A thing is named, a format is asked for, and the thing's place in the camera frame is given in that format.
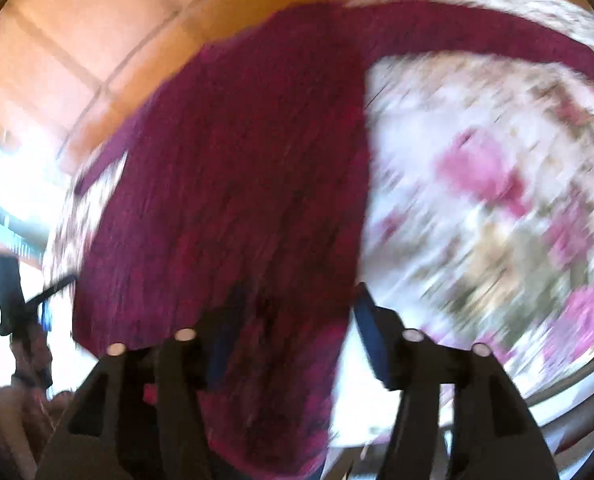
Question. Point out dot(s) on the floral bedspread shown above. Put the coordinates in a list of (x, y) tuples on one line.
[(477, 185)]

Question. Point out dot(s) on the wooden headboard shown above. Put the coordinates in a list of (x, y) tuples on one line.
[(167, 55)]

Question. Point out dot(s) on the wooden wardrobe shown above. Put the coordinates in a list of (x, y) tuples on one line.
[(52, 35)]

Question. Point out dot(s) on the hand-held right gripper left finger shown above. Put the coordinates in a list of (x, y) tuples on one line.
[(176, 390)]

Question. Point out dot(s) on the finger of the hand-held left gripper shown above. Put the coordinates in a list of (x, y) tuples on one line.
[(49, 292)]

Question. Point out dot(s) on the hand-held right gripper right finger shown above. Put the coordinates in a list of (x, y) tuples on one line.
[(372, 340)]

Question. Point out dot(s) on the person's left forearm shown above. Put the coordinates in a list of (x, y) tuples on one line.
[(7, 410)]

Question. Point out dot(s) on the maroon knit garment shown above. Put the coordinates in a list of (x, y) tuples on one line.
[(227, 185)]

